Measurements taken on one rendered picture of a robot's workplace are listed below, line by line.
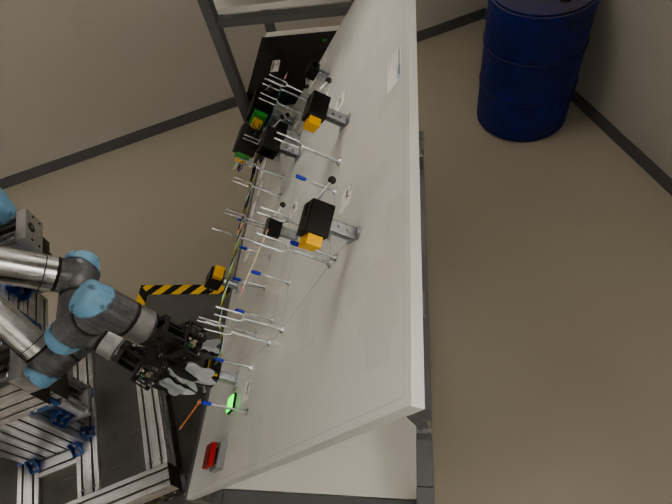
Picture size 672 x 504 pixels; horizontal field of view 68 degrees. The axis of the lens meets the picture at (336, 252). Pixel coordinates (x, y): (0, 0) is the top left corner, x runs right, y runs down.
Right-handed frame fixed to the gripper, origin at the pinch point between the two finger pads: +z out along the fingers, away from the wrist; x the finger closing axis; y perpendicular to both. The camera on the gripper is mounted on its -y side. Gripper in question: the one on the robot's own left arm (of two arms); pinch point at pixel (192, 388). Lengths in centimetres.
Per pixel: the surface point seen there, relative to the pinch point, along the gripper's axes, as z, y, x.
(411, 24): -5, 37, 91
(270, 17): -42, -25, 97
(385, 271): 12, 62, 49
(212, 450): 10.7, 19.0, -2.2
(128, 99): -136, -215, 60
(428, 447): 52, 17, 23
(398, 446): 55, -3, 15
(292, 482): 36.3, -4.1, -8.7
